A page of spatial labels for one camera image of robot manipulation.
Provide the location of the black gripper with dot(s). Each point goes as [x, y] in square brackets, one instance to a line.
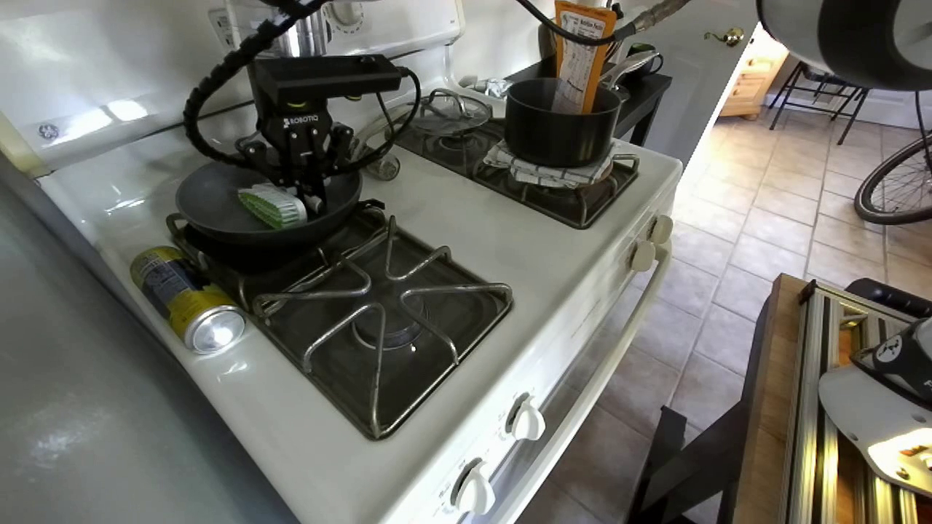
[301, 121]

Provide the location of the white and green brush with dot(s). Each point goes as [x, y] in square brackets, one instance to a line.
[272, 206]

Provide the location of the white and black robot base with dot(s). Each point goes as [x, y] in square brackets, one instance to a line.
[875, 417]

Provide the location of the orange box in pot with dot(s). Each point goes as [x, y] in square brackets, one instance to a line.
[585, 60]

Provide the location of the small gray round cap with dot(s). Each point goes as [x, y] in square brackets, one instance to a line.
[384, 168]

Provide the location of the black frying pan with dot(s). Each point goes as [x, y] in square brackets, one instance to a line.
[209, 207]

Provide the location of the round glass lid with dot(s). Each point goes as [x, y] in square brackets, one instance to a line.
[446, 113]

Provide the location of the yellow and blue spray can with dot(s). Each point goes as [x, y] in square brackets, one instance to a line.
[186, 296]

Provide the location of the black burner grate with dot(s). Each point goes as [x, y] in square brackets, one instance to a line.
[585, 207]
[321, 380]

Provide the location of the white gas stove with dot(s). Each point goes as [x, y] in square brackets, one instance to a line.
[543, 252]

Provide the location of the white stove knob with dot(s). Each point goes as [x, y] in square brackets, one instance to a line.
[642, 258]
[473, 490]
[661, 228]
[525, 421]

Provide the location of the white panel door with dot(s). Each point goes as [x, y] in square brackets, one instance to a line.
[700, 89]

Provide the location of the brass door knob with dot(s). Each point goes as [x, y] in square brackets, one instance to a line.
[726, 37]

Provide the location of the wooden cabinet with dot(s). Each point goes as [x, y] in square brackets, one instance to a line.
[754, 89]

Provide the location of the black tripod legs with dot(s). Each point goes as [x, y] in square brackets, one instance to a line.
[681, 468]

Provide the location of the wooden robot cart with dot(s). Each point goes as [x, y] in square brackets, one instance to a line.
[767, 409]

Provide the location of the black folding chair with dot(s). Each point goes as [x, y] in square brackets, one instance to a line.
[860, 102]

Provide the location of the black bicycle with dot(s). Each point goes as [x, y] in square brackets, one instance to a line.
[863, 190]

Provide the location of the black flat device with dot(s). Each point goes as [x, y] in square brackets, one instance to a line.
[889, 296]

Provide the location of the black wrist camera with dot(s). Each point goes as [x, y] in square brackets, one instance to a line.
[331, 76]

